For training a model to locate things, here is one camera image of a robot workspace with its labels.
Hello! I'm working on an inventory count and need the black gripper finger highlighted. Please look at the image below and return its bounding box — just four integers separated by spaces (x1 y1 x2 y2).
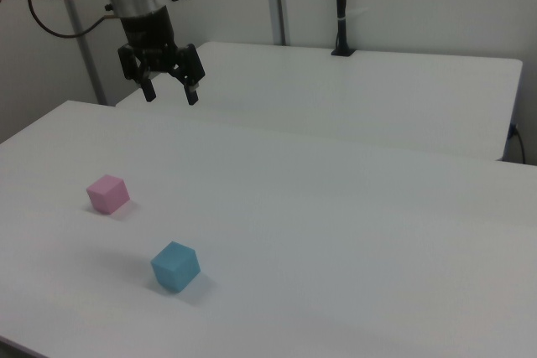
169 42 207 106
117 43 158 103

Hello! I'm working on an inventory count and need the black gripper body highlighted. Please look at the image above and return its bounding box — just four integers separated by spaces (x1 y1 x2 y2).
119 5 186 73

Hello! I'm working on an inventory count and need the blue foam cube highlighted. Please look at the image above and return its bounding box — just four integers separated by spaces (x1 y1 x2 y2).
150 241 201 293

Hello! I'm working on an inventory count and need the pink foam cube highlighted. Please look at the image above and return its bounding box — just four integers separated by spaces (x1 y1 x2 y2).
86 174 130 215

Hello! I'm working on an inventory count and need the thin dark gripper cable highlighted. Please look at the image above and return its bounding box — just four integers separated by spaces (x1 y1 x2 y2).
27 0 123 39

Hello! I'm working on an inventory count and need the black power cable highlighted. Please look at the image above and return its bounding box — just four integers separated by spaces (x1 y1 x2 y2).
508 122 528 163

